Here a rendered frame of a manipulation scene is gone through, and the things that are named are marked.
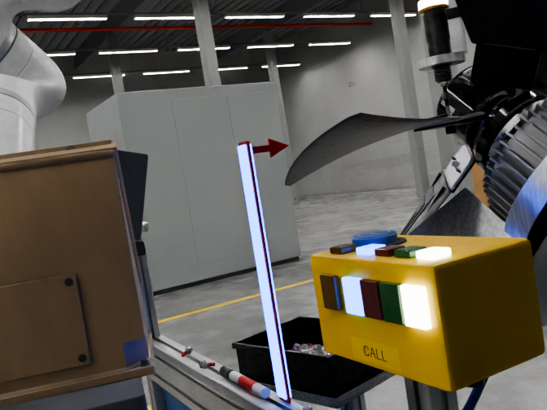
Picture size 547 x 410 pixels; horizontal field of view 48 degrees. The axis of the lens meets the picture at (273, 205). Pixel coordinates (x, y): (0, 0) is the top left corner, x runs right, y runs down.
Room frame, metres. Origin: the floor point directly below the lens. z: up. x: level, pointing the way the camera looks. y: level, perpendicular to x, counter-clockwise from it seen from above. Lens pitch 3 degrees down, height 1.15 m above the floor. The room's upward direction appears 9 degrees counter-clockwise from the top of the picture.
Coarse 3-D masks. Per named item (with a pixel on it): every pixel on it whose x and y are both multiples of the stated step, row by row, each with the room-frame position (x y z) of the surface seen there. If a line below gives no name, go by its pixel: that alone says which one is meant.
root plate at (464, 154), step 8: (464, 144) 1.03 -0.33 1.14; (456, 152) 1.05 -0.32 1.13; (464, 152) 1.01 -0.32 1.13; (464, 160) 0.99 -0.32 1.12; (472, 160) 0.96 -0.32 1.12; (448, 168) 1.05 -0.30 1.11; (464, 168) 0.97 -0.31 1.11; (448, 176) 1.03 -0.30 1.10; (456, 176) 0.99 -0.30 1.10; (448, 184) 1.00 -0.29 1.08; (456, 184) 0.98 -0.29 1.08
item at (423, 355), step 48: (432, 240) 0.51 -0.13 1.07; (480, 240) 0.47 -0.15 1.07; (528, 240) 0.45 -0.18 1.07; (432, 288) 0.41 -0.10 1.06; (480, 288) 0.42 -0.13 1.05; (528, 288) 0.45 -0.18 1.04; (336, 336) 0.52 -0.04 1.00; (384, 336) 0.46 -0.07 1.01; (432, 336) 0.41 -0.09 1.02; (480, 336) 0.42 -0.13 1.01; (528, 336) 0.44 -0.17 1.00; (432, 384) 0.42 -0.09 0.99; (480, 384) 0.45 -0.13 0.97
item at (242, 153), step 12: (240, 156) 0.77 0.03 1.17; (252, 192) 0.75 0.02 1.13; (252, 204) 0.76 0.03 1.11; (252, 216) 0.76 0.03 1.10; (252, 228) 0.76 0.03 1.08; (252, 240) 0.77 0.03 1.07; (264, 264) 0.75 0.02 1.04; (264, 276) 0.76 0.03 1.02; (264, 288) 0.76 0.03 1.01; (264, 300) 0.77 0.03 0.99; (264, 312) 0.77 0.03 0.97; (276, 336) 0.75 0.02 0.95; (276, 348) 0.75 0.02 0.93; (276, 360) 0.76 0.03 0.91; (276, 372) 0.76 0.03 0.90; (276, 384) 0.77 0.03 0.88
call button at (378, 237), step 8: (368, 232) 0.55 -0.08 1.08; (376, 232) 0.54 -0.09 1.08; (384, 232) 0.53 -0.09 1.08; (392, 232) 0.53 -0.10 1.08; (352, 240) 0.53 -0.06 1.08; (360, 240) 0.52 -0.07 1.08; (368, 240) 0.52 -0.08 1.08; (376, 240) 0.52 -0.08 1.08; (384, 240) 0.52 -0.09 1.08; (392, 240) 0.52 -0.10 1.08
